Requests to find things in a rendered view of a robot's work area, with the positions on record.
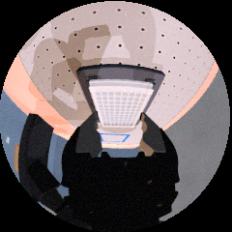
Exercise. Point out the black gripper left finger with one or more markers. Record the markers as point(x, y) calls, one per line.
point(85, 143)

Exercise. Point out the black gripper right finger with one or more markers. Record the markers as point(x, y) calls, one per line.
point(156, 143)

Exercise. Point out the grey rectangular mat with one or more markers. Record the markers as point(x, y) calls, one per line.
point(116, 32)

